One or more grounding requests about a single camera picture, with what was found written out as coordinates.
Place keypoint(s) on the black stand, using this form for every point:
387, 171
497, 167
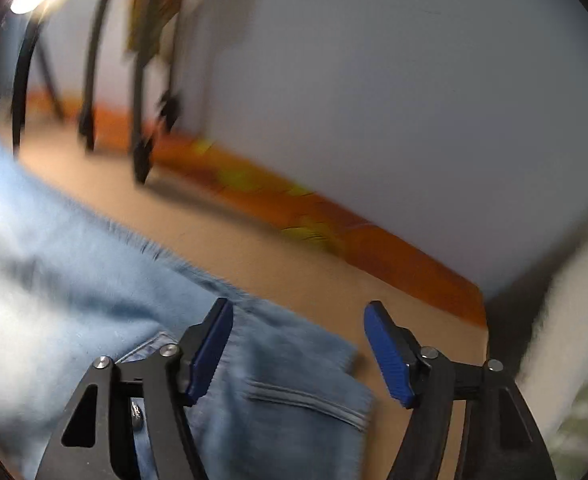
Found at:
141, 160

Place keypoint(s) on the white cloth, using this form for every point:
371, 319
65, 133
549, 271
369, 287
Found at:
569, 310

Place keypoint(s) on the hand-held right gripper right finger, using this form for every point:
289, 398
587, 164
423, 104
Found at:
389, 355

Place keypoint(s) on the light blue denim pants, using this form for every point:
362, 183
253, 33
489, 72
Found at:
73, 270

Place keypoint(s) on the black light tripod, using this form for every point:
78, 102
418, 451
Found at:
87, 125

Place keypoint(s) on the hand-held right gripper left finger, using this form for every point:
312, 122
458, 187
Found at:
208, 355

